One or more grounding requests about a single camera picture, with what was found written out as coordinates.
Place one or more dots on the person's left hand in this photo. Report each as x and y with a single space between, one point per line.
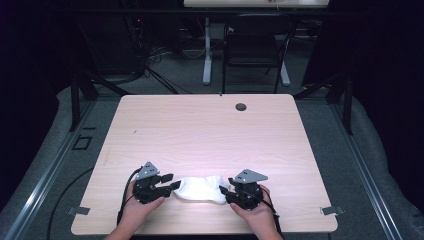
133 213

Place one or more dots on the dark curtain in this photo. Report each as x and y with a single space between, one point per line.
390 66
26 66

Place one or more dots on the aluminium floor rail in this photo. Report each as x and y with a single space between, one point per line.
50 173
363 170

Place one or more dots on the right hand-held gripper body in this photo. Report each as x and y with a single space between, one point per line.
248 195

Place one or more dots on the black folding chair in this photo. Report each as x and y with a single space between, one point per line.
253 43

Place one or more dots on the white desk with white legs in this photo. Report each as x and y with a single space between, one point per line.
255 3

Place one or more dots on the black metal stand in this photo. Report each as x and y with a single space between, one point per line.
75 100
348 103

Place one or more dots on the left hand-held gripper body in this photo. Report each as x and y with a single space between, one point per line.
148 191

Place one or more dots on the person's right hand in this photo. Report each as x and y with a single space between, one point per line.
260 218

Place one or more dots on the grey metal table bracket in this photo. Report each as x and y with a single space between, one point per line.
332 210
78 210

